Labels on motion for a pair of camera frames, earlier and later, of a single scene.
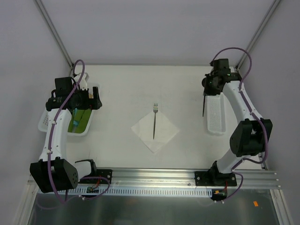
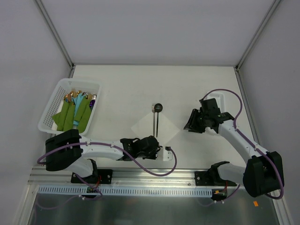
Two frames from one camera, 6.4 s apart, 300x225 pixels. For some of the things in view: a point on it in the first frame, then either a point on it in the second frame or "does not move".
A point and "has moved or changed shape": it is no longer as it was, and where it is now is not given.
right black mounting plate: [214, 178] does not move
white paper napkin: [164, 131] does not move
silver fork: [155, 108] does not move
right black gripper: [207, 91] → [195, 121]
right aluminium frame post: [262, 26] does not move
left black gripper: [95, 99] → [156, 150]
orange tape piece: [255, 203] does not move
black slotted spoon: [204, 99] has moved or changed shape
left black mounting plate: [107, 173] does not move
